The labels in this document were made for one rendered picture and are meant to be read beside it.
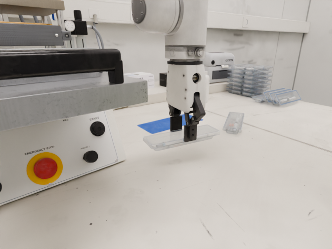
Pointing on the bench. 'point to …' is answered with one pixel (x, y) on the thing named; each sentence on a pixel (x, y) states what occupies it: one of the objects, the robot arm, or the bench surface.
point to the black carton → (163, 79)
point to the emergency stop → (45, 168)
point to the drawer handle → (61, 63)
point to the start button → (98, 128)
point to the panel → (52, 153)
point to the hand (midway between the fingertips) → (183, 129)
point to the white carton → (143, 77)
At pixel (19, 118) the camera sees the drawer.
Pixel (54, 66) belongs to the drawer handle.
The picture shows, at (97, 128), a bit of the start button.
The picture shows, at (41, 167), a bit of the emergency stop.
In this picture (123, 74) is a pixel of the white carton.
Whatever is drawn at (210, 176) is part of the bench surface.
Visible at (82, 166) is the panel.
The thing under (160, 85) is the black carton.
